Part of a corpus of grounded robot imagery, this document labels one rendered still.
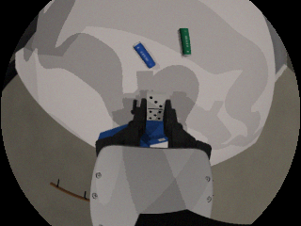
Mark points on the white domino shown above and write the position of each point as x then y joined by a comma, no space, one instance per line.
155,105

